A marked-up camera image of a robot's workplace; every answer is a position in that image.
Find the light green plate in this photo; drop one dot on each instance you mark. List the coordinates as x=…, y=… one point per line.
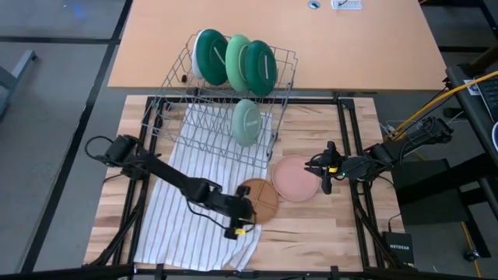
x=246, y=122
x=235, y=62

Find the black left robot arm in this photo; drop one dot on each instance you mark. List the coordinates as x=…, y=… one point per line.
x=163, y=171

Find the black Netgear router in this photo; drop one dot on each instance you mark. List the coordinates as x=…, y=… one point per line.
x=398, y=249

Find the white red-striped towel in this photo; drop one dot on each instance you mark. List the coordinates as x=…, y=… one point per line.
x=186, y=225

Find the black metal table frame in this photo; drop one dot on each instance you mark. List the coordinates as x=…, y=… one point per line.
x=311, y=102

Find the dark green plate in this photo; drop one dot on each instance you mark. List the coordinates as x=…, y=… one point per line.
x=212, y=56
x=260, y=68

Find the white power strip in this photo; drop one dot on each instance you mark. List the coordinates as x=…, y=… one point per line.
x=346, y=4

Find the black laptop keyboard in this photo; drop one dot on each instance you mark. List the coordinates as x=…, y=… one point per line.
x=490, y=93

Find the black caster wheel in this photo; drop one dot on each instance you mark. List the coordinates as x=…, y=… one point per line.
x=471, y=255

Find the white plate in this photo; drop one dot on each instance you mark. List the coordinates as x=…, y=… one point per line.
x=196, y=54

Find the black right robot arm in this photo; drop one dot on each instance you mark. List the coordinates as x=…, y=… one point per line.
x=424, y=134

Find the white label card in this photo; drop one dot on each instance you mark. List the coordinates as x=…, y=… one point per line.
x=472, y=87

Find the brown divided plate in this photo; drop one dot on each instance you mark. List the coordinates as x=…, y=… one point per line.
x=262, y=200

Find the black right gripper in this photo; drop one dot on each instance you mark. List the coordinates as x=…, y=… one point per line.
x=350, y=168

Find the light wooden desk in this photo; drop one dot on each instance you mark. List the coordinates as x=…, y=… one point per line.
x=350, y=46

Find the grey metal table leg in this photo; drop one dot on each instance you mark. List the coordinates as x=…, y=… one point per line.
x=19, y=64

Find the white blue-rimmed round object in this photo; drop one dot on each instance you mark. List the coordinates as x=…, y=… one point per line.
x=495, y=136

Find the black side desk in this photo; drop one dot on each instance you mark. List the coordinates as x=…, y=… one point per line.
x=428, y=194

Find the pink plate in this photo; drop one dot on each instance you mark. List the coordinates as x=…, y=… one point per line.
x=293, y=179

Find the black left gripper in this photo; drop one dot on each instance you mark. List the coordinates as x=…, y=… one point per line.
x=233, y=208

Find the brown wooden bar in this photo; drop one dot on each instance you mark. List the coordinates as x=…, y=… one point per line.
x=486, y=58

